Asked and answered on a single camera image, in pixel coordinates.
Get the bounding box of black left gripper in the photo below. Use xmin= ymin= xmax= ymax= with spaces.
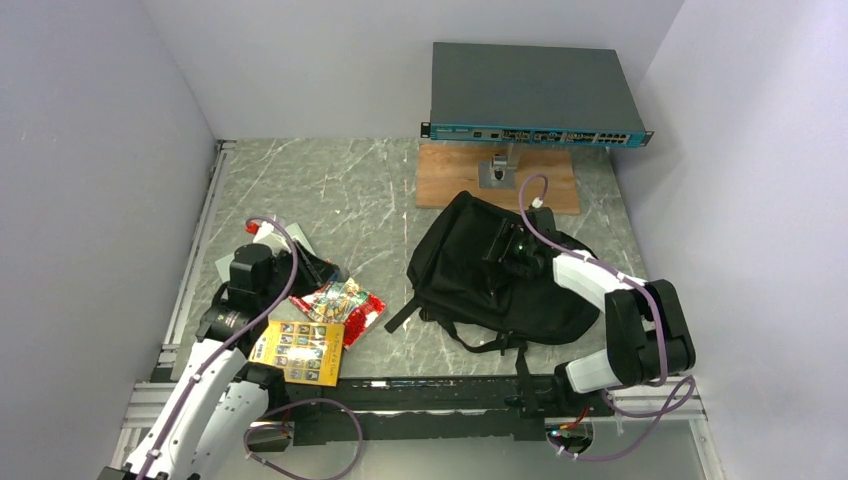
xmin=258 ymin=239 xmax=338 ymax=309

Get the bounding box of black student backpack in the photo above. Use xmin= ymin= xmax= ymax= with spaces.
xmin=385 ymin=191 xmax=600 ymax=353

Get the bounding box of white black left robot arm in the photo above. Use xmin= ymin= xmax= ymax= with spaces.
xmin=99 ymin=243 xmax=340 ymax=479

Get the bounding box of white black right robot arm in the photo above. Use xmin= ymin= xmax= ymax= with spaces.
xmin=484 ymin=217 xmax=696 ymax=415

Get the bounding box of grey notebook with label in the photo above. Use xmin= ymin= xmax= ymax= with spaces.
xmin=215 ymin=223 xmax=315 ymax=282

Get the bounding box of wooden base board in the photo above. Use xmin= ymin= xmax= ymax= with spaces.
xmin=416 ymin=144 xmax=580 ymax=215

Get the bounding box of yellow picture book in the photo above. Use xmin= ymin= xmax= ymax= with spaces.
xmin=248 ymin=320 xmax=344 ymax=387

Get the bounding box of red colourful book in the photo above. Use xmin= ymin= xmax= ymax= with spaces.
xmin=289 ymin=278 xmax=386 ymax=349

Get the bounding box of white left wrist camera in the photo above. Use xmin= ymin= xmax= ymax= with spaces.
xmin=245 ymin=221 xmax=290 ymax=254

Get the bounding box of grey metal stand bracket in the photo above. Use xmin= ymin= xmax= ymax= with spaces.
xmin=478 ymin=143 xmax=522 ymax=190

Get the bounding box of teal network switch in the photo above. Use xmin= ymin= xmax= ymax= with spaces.
xmin=420 ymin=42 xmax=654 ymax=148

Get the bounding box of aluminium frame rail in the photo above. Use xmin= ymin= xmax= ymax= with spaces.
xmin=108 ymin=140 xmax=237 ymax=470

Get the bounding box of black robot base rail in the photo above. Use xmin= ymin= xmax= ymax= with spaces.
xmin=220 ymin=374 xmax=617 ymax=446

